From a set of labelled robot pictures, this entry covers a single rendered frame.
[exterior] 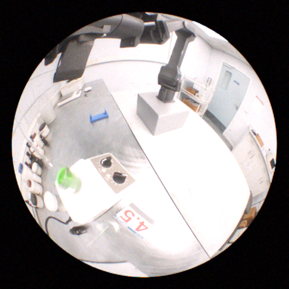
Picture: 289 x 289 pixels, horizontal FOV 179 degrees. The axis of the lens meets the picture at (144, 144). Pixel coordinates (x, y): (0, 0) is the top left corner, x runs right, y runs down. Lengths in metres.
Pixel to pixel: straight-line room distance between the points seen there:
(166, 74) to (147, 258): 0.59
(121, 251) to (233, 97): 3.00
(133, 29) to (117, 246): 0.45
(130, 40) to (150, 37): 0.04
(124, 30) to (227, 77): 2.90
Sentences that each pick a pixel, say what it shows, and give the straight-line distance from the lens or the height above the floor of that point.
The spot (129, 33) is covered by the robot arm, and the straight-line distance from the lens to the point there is 0.16.
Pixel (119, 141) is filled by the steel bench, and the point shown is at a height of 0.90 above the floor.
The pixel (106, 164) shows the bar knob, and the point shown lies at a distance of 0.25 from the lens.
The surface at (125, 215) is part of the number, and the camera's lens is 0.25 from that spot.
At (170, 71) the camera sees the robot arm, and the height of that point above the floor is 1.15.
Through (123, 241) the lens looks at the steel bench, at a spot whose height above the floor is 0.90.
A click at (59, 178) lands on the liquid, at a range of 0.21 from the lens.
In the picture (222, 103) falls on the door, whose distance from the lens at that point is 2.93.
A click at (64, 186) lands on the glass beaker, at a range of 0.17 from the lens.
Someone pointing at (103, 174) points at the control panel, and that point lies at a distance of 0.23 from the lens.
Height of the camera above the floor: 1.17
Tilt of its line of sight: 52 degrees down
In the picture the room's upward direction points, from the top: 9 degrees clockwise
